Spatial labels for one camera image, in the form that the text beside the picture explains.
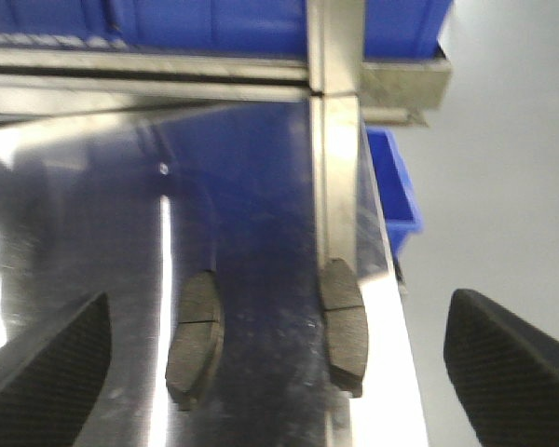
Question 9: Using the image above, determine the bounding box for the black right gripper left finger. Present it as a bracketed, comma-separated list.
[0, 293, 111, 446]

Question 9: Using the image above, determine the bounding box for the blue lower bin right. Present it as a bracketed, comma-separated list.
[366, 127, 423, 258]

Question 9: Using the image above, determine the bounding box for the blue plastic bin left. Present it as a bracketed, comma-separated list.
[0, 1, 307, 56]

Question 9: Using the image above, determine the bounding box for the blue plastic bin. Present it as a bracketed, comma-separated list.
[0, 1, 307, 56]
[364, 0, 453, 60]

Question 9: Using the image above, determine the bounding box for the blue plastic bin right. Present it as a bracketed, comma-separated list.
[364, 0, 453, 60]

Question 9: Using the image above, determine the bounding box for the stainless steel rack frame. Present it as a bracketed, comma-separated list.
[0, 1, 451, 260]

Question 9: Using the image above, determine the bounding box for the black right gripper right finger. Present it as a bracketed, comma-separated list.
[443, 289, 559, 446]

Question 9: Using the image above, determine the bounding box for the brake pad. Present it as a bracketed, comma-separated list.
[319, 258, 369, 399]
[165, 270, 225, 412]

